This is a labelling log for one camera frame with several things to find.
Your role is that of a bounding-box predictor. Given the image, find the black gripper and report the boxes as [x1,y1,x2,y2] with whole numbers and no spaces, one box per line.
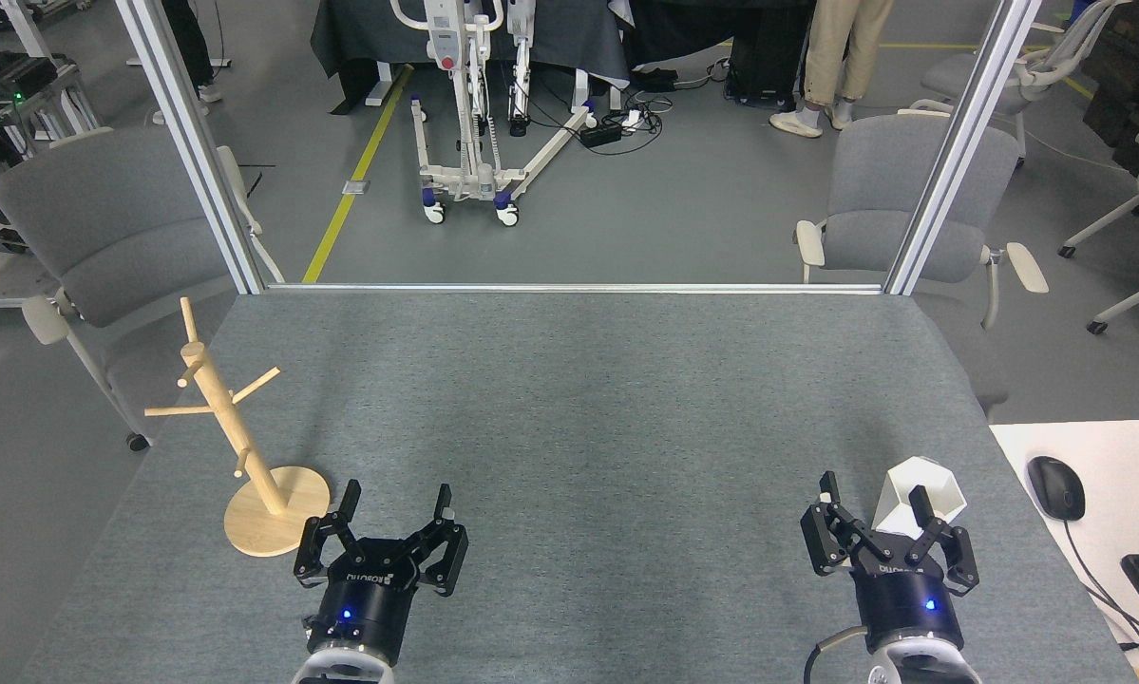
[801,471,980,655]
[294,480,469,666]

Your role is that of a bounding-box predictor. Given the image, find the white hexagonal cup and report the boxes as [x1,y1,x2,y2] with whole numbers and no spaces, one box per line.
[871,456,969,538]

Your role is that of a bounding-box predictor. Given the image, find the wooden cup rack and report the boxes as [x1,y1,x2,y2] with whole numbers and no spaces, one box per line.
[143,296,332,558]

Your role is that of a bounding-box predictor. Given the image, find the black computer mouse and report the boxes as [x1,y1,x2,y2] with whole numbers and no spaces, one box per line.
[1026,455,1087,522]

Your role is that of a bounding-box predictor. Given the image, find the grey chair with beige armrests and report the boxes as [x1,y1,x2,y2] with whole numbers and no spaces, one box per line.
[0,126,285,452]
[795,109,1050,419]

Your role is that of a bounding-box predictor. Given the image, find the black case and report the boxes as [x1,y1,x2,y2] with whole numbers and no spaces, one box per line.
[726,28,809,107]

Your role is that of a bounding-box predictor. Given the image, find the white stand on wheels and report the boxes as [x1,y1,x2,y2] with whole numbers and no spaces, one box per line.
[389,0,600,227]

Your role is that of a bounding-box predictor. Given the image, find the dark stacked crates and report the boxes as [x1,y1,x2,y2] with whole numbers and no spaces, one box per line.
[1082,0,1139,174]

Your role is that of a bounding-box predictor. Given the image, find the dark grey table cloth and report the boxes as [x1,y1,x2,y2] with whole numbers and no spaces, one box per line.
[310,0,632,115]

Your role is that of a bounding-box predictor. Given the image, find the metal equipment cart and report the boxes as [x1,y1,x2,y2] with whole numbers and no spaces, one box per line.
[0,52,104,257]

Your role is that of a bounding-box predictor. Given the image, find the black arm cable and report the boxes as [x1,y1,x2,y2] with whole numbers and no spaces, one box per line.
[804,624,866,684]

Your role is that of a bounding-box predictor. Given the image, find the black mouse cable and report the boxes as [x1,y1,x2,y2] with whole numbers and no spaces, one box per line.
[1063,518,1139,666]

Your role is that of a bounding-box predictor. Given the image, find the silver aluminium post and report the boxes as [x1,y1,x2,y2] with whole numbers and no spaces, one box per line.
[113,0,268,295]
[883,0,1045,297]

